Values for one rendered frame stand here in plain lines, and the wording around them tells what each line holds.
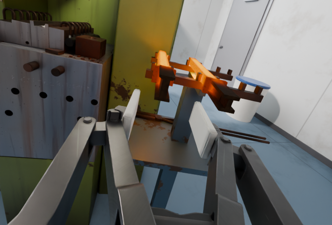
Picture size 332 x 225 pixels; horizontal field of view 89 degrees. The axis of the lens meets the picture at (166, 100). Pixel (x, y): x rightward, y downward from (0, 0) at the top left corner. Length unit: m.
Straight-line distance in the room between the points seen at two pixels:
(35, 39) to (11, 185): 0.64
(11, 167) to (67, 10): 0.83
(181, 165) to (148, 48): 0.53
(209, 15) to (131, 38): 4.29
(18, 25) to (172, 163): 0.67
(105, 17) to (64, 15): 0.22
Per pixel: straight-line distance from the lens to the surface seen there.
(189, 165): 0.55
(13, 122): 0.84
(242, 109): 2.98
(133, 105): 0.16
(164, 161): 0.53
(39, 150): 0.88
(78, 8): 1.20
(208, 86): 0.37
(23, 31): 0.77
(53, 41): 0.74
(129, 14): 0.81
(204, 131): 0.17
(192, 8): 4.79
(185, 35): 4.75
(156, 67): 0.35
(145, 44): 0.81
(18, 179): 1.03
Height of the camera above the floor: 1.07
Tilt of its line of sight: 22 degrees down
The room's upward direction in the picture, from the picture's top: 14 degrees clockwise
